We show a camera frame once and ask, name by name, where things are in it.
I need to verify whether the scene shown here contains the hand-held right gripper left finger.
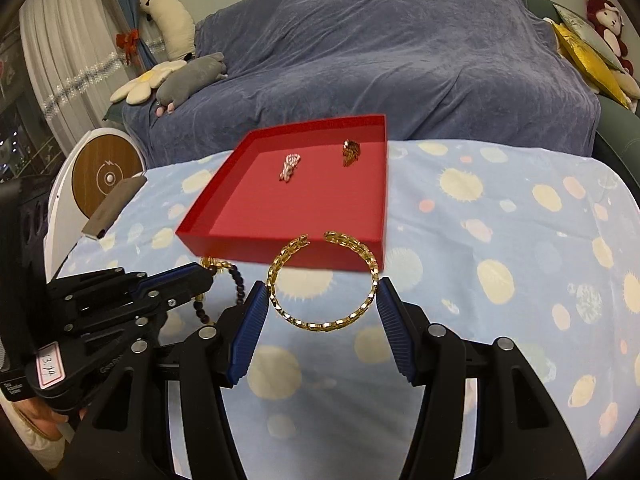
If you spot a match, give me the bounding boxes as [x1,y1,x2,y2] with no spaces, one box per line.
[57,280,271,480]

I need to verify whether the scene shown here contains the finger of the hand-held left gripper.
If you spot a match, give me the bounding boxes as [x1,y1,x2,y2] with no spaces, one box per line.
[47,261,214,322]
[69,304,169,348]

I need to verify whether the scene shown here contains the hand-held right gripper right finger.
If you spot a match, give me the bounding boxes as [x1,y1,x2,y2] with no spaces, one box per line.
[377,277,586,480]

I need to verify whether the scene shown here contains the dark bead bracelet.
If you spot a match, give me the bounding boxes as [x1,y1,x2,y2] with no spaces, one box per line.
[192,256,248,328]

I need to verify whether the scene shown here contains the gold chain bracelet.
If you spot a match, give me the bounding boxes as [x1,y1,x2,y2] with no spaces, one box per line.
[267,231,381,333]

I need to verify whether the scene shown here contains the red shallow box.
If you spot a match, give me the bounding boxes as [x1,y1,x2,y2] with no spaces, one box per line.
[175,115,388,275]

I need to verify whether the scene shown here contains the person's left hand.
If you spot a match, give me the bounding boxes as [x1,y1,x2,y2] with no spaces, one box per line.
[10,395,88,443]

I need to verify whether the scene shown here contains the grey rectangular case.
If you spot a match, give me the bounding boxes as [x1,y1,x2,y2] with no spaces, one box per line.
[81,174,148,240]

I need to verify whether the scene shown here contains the white round wood-faced device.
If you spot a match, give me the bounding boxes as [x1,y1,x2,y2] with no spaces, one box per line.
[42,127,148,281]

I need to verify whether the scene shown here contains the light blue patterned tablecloth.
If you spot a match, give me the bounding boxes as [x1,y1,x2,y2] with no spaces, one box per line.
[45,137,640,480]

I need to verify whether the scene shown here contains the pearl hair clip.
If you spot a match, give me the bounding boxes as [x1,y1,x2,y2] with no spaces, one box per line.
[279,152,303,184]

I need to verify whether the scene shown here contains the flower-shaped cushion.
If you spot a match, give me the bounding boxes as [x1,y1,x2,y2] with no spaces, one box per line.
[110,60,188,106]

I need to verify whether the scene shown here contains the grey plush toy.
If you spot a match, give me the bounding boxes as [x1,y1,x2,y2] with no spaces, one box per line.
[155,52,228,117]

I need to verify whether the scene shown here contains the white sheer curtain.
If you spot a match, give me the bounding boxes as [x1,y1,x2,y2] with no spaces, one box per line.
[20,0,131,146]

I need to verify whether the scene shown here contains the white cow plush toy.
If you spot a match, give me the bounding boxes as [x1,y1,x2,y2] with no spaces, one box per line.
[138,0,197,61]

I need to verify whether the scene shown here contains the blue curtain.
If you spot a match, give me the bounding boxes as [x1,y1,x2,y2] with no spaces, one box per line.
[117,0,166,71]

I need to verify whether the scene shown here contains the blue-grey sofa cover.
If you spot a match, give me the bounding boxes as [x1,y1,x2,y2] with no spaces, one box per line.
[122,0,601,168]

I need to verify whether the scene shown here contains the green sofa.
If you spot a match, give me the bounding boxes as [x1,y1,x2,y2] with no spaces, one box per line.
[102,0,640,191]

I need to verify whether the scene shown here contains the gold shiny pillow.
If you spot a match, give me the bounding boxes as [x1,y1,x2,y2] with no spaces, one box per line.
[550,20,632,108]

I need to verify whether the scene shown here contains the cream plush toy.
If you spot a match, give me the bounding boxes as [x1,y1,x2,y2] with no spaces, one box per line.
[610,67,640,102]

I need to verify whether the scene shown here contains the silver-green pillow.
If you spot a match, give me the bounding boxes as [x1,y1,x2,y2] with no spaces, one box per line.
[552,3,626,73]

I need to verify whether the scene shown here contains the red monkey plush toy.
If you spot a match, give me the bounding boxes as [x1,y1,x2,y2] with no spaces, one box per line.
[585,0,633,73]

